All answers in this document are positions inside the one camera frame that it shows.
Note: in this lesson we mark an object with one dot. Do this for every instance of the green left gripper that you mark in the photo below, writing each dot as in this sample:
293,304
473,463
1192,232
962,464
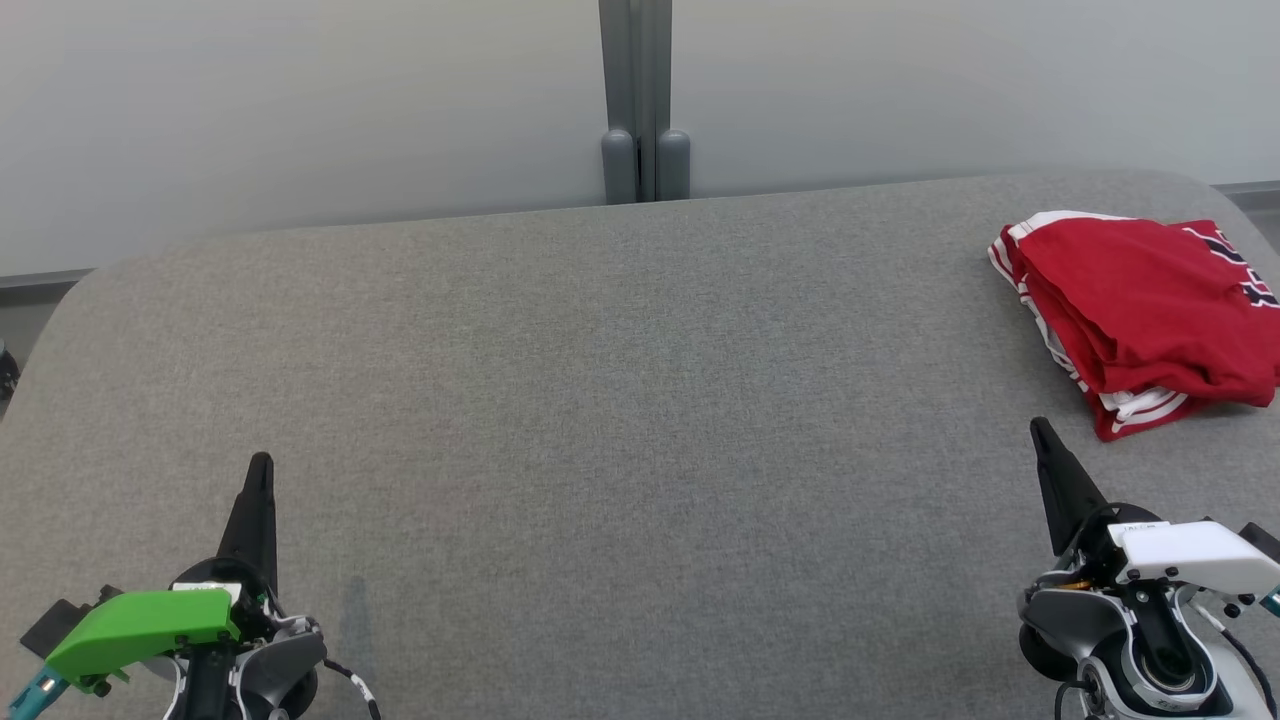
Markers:
140,630

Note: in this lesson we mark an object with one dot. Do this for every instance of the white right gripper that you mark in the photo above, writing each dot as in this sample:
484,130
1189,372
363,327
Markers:
1190,555

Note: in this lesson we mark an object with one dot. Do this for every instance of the red Bulls basketball jersey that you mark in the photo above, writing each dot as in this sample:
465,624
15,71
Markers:
1140,310

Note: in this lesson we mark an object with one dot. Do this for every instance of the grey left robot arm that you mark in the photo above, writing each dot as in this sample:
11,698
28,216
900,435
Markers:
280,665

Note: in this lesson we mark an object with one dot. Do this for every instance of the black caster wheel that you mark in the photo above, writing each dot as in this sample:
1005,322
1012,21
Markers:
8,372

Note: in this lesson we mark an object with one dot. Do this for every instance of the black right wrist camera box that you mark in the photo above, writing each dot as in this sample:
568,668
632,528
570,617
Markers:
1262,540

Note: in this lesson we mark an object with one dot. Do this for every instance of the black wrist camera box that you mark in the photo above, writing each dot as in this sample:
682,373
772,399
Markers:
1262,540
55,620

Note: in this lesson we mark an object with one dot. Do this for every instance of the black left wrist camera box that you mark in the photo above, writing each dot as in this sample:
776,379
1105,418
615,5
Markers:
55,620

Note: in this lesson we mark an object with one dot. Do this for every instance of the teal right camera connector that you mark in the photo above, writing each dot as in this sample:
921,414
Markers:
1272,601

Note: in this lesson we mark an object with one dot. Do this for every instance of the teal camera connector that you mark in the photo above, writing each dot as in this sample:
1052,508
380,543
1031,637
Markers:
1272,601
30,692

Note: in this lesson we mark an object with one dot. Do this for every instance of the teal left camera connector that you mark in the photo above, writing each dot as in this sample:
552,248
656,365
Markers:
30,692

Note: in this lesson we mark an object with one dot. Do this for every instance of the grey wall baseboard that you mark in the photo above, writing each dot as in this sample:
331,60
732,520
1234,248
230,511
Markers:
1250,195
45,287

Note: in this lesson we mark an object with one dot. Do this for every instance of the grey partition post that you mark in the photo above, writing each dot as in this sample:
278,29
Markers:
668,100
618,100

